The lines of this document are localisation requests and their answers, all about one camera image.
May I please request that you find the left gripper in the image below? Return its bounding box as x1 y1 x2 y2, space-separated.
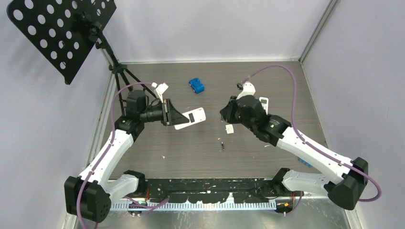
140 99 189 126

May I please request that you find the white remote control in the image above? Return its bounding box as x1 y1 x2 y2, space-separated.
174 107 206 130
259 97 269 114

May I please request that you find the small white battery cover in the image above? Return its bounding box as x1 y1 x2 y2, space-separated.
225 124 234 134

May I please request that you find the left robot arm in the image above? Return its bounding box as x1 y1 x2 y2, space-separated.
64 90 190 223

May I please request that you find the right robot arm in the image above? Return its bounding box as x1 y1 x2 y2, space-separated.
220 95 369 210

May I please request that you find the blue toy car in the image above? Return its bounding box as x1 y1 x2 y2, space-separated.
189 78 205 94

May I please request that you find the blue green white block stack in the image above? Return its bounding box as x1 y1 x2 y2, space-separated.
298 157 313 167

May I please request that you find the black music stand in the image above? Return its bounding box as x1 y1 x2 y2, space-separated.
6 0 163 117

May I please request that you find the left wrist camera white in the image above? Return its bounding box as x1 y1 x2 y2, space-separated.
151 82 168 103

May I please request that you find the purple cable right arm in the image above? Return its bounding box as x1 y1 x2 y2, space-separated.
240 65 382 216

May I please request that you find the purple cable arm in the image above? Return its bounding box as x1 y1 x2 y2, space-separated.
77 82 171 229
240 65 382 216

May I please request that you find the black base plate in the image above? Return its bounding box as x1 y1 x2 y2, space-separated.
139 178 304 205

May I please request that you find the aluminium rail frame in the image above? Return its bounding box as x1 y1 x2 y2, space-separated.
63 177 356 229

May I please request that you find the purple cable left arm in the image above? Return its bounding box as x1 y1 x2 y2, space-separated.
77 82 171 229

